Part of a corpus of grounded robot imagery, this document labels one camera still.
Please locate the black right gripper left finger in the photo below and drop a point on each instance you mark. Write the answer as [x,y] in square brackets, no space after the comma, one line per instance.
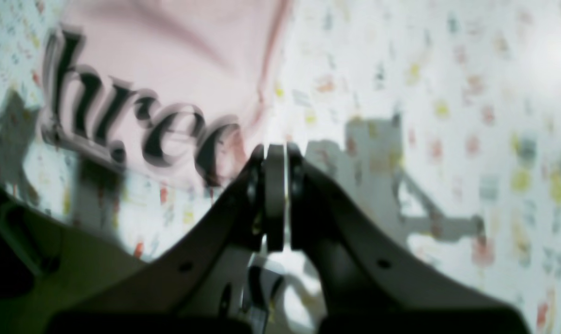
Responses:
[198,286]

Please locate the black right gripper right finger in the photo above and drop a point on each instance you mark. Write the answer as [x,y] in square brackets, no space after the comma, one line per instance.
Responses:
[370,284]

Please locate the pink T-shirt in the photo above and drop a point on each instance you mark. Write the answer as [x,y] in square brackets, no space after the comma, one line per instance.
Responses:
[178,90]

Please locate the terrazzo pattern table cover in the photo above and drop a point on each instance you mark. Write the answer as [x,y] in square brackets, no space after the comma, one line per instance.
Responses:
[441,119]

